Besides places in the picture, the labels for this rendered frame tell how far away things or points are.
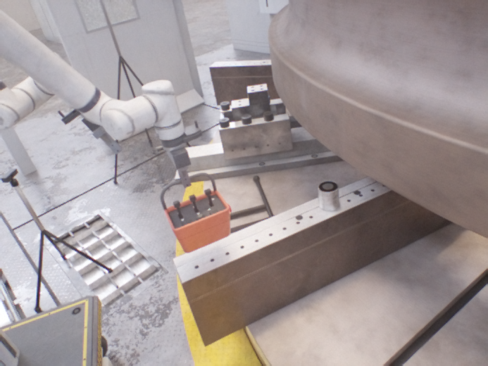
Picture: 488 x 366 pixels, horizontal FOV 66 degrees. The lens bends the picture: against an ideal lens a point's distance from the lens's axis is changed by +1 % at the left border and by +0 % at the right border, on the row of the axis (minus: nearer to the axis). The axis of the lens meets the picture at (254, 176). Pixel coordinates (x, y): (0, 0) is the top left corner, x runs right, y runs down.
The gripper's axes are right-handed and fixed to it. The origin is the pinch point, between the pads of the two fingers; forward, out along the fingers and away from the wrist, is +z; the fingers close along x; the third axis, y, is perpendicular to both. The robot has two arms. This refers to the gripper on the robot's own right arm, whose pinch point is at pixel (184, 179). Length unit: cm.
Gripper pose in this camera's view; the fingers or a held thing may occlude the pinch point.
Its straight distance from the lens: 128.4
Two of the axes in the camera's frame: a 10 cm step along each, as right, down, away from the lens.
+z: 1.4, 8.3, 5.4
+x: 4.2, 4.5, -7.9
